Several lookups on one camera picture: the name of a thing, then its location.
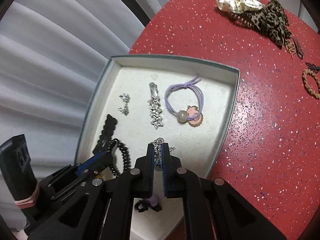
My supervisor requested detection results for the silver chain necklace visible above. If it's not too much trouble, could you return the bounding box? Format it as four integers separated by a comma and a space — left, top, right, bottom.
150, 136, 176, 170

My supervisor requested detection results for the black lace hair clip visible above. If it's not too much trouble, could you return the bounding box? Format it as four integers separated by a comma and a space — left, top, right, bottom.
93, 114, 118, 155

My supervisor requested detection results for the white shallow tray box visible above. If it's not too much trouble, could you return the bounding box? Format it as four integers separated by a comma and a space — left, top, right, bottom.
74, 54, 241, 240

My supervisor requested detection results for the black spiral hair tie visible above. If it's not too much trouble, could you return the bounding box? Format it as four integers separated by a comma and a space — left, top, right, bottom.
107, 138, 132, 178

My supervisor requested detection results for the silver star hair clip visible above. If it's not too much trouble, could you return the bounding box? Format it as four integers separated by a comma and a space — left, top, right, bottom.
148, 82, 163, 129

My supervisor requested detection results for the white curtain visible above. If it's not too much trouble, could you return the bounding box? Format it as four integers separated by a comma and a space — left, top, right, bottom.
1, 0, 168, 179

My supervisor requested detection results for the tan braided bracelet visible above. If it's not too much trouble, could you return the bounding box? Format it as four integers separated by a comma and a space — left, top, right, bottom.
301, 68, 320, 100

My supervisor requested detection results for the cream polka dot scrunchie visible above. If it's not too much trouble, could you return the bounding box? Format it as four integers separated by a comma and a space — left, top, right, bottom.
215, 0, 264, 14

